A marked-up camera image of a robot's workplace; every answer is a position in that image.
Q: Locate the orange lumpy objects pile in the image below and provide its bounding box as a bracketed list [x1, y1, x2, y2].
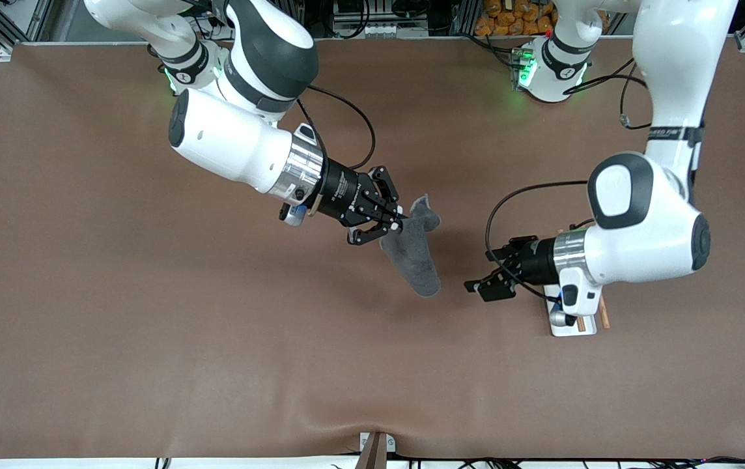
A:
[475, 0, 559, 37]

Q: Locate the white power strip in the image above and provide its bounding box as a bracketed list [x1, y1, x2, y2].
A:
[197, 0, 233, 38]

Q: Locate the brown table cover mat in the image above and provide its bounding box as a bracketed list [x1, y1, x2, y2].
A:
[0, 36, 745, 460]

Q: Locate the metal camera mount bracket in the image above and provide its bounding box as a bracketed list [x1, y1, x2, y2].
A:
[359, 432, 397, 469]

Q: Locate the grey towel with purple side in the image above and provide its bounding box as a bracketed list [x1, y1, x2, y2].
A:
[379, 194, 442, 298]

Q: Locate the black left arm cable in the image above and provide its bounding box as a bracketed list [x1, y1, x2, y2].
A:
[484, 57, 653, 302]

